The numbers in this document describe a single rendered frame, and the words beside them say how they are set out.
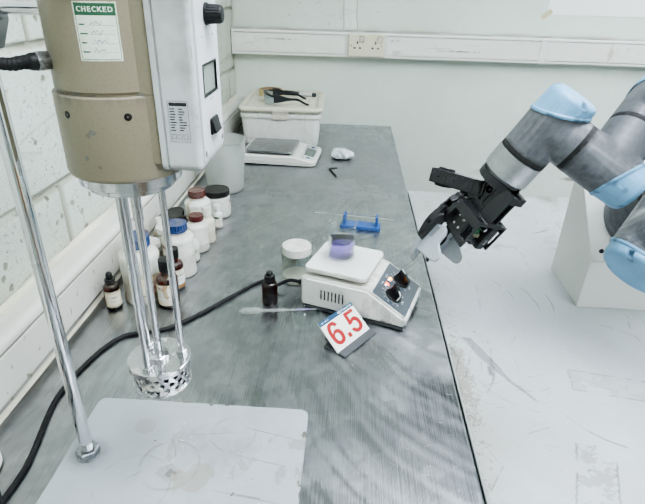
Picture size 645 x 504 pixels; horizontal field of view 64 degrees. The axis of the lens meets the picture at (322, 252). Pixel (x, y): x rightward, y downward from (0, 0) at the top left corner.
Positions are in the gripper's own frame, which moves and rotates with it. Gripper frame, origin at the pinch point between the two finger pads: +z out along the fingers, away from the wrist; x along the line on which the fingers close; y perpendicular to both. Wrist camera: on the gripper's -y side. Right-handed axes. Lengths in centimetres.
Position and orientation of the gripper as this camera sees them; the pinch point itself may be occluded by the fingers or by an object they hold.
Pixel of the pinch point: (421, 252)
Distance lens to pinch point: 95.2
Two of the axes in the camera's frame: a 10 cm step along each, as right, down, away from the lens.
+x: 7.9, 0.7, 6.0
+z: -4.8, 6.7, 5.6
